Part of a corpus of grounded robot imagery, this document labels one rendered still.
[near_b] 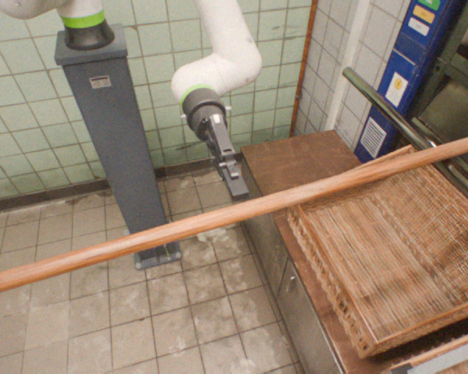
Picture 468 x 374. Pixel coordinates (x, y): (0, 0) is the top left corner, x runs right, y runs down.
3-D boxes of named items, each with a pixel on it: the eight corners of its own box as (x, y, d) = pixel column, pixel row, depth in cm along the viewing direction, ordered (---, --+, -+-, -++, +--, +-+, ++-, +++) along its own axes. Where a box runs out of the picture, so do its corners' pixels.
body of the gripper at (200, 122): (223, 100, 70) (236, 125, 64) (223, 131, 77) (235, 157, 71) (189, 106, 69) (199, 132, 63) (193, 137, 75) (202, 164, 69)
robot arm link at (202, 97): (180, 125, 79) (175, 91, 72) (226, 116, 81) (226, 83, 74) (186, 140, 75) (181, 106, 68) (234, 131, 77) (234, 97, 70)
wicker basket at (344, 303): (385, 191, 141) (411, 142, 120) (488, 313, 105) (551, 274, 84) (282, 217, 131) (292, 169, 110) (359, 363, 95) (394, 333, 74)
